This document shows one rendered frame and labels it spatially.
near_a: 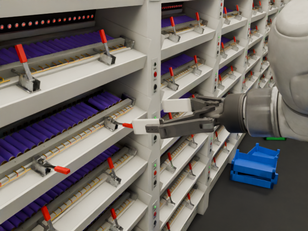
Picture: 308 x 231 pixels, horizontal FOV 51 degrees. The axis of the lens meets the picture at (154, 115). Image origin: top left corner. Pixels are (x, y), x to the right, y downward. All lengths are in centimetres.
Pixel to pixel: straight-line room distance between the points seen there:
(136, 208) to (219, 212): 99
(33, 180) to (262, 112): 49
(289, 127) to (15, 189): 54
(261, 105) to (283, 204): 179
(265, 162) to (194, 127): 202
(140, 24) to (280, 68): 66
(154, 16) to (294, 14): 69
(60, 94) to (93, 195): 37
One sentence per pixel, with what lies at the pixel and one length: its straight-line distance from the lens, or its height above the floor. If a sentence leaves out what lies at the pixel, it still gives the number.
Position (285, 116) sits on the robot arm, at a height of 113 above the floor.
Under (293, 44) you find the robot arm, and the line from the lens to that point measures 39.
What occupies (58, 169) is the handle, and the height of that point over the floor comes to 96.
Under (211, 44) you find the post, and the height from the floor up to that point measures 105.
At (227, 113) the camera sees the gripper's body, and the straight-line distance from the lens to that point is 59.
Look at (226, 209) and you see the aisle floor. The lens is 218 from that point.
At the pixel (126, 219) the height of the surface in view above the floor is 56.
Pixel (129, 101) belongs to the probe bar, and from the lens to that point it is 105.
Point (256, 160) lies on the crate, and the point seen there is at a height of 10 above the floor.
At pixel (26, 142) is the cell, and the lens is 81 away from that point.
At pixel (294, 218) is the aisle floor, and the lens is 224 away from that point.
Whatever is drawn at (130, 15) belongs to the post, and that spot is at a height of 124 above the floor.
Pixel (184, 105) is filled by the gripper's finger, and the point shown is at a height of 107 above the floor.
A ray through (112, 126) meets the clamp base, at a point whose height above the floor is 95.
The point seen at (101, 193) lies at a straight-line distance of 99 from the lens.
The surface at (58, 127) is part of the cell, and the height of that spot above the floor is 98.
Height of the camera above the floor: 132
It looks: 22 degrees down
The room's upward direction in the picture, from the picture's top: straight up
